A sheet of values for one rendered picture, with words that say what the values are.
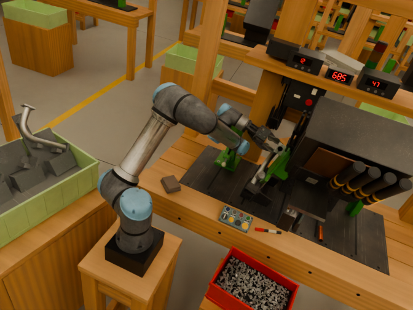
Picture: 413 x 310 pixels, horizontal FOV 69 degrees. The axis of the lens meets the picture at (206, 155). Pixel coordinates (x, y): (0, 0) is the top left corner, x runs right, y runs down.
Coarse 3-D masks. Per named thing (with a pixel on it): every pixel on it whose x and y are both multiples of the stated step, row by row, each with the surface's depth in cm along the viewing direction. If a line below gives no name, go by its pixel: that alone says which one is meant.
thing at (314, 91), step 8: (296, 80) 145; (296, 88) 147; (304, 88) 146; (312, 88) 144; (320, 88) 143; (288, 96) 151; (296, 96) 149; (304, 96) 148; (312, 96) 146; (320, 96) 145; (288, 104) 153; (296, 104) 151; (304, 104) 150; (312, 104) 148
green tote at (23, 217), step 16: (80, 160) 161; (96, 160) 153; (80, 176) 146; (96, 176) 157; (48, 192) 133; (64, 192) 142; (80, 192) 152; (16, 208) 122; (32, 208) 130; (48, 208) 138; (0, 224) 120; (16, 224) 126; (32, 224) 134; (0, 240) 123
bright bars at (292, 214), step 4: (284, 212) 142; (288, 212) 143; (292, 212) 142; (284, 216) 143; (288, 216) 142; (292, 216) 141; (280, 220) 145; (284, 220) 144; (288, 220) 143; (292, 220) 142; (280, 224) 146; (284, 224) 145; (288, 224) 144; (280, 228) 148; (284, 228) 147; (288, 228) 146
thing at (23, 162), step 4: (0, 152) 135; (4, 152) 137; (0, 156) 135; (4, 156) 137; (20, 156) 145; (24, 156) 145; (0, 160) 134; (4, 160) 134; (8, 160) 135; (20, 160) 144; (24, 160) 145; (20, 164) 143; (24, 164) 142; (28, 164) 143; (28, 168) 143
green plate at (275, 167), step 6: (288, 150) 137; (282, 156) 142; (288, 156) 139; (276, 162) 147; (282, 162) 142; (270, 168) 151; (276, 168) 143; (282, 168) 143; (270, 174) 146; (276, 174) 146; (282, 174) 145
